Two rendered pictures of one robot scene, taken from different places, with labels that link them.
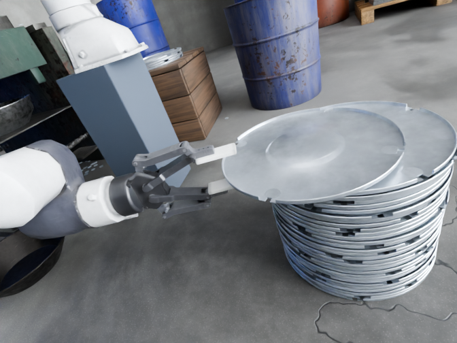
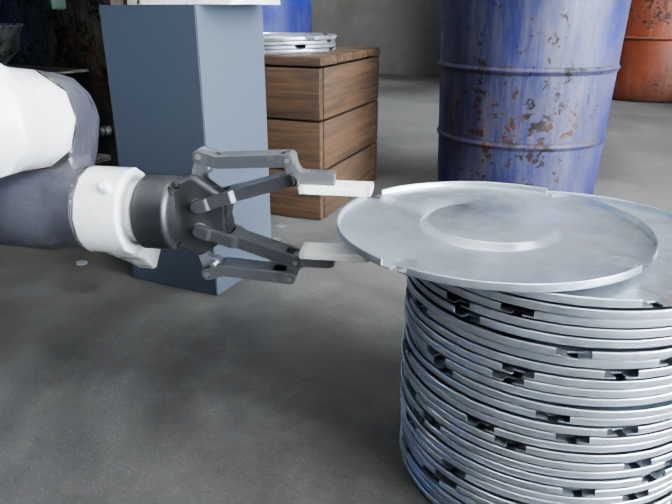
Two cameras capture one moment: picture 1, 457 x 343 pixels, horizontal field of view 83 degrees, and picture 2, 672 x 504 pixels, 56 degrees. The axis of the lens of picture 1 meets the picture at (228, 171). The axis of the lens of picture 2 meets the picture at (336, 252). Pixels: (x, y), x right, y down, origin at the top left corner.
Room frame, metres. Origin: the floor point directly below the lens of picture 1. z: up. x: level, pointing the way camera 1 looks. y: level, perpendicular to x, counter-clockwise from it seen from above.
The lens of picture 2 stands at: (-0.18, 0.00, 0.45)
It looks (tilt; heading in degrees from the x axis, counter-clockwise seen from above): 21 degrees down; 1
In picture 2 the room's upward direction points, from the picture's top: straight up
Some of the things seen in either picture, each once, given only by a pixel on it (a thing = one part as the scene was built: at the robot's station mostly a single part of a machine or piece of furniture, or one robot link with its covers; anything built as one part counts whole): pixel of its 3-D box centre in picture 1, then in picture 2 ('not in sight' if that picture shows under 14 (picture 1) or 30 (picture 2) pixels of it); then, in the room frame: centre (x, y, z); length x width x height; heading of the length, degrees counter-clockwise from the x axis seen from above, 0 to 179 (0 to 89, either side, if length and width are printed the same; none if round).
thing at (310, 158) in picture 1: (302, 145); (489, 224); (0.38, -0.14, 0.25); 0.29 x 0.29 x 0.01
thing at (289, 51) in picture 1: (277, 49); (522, 98); (1.36, -0.43, 0.24); 0.42 x 0.42 x 0.48
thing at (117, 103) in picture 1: (134, 132); (195, 146); (0.87, 0.26, 0.23); 0.18 x 0.18 x 0.45; 65
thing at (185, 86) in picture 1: (169, 99); (278, 122); (1.39, 0.17, 0.18); 0.40 x 0.38 x 0.35; 68
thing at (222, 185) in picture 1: (226, 184); (336, 251); (0.40, 0.01, 0.22); 0.07 x 0.03 x 0.01; 83
